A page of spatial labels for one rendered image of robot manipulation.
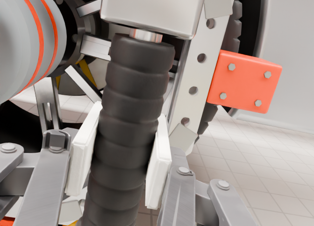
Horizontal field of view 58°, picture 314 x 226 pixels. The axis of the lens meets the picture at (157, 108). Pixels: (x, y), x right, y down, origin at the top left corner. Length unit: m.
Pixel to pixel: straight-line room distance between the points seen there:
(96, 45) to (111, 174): 0.33
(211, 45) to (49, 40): 0.20
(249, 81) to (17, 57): 0.28
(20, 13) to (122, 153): 0.18
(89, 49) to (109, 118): 0.33
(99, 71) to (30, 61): 0.40
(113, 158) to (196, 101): 0.24
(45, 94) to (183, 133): 0.25
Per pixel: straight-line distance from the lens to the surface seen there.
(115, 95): 0.15
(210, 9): 0.37
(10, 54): 0.27
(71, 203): 0.46
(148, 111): 0.15
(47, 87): 0.51
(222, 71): 0.39
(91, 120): 0.17
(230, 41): 0.47
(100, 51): 0.48
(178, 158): 0.16
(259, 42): 0.61
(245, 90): 0.40
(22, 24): 0.29
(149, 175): 0.16
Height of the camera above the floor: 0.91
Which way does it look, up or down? 17 degrees down
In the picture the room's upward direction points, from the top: 13 degrees clockwise
